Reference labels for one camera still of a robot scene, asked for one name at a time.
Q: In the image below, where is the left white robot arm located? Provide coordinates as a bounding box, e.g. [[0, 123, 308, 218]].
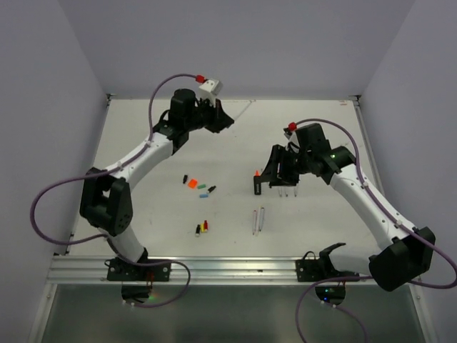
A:
[[79, 84, 234, 281]]

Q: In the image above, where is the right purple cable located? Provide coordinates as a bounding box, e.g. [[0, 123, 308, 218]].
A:
[[287, 119, 457, 343]]

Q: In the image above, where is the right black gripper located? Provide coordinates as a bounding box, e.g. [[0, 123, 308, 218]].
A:
[[258, 143, 313, 186]]

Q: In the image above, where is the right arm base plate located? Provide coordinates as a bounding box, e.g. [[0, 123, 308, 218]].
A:
[[295, 259, 360, 282]]

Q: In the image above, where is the aluminium rail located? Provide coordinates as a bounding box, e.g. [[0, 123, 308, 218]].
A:
[[351, 94, 406, 257], [46, 254, 424, 287]]

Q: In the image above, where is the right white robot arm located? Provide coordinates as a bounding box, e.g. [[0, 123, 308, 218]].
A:
[[254, 123, 436, 292]]

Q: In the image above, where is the orange highlighter cap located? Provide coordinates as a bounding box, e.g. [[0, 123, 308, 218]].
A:
[[188, 179, 199, 189]]

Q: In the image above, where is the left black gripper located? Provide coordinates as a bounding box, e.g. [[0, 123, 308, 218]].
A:
[[185, 96, 233, 134]]

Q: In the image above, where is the aluminium right side rail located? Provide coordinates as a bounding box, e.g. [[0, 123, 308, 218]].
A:
[[351, 94, 406, 257]]

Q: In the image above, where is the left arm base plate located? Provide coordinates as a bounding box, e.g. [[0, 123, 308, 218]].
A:
[[104, 258, 171, 282]]

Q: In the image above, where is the aluminium front rail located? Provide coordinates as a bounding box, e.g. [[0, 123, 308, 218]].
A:
[[46, 254, 424, 287]]

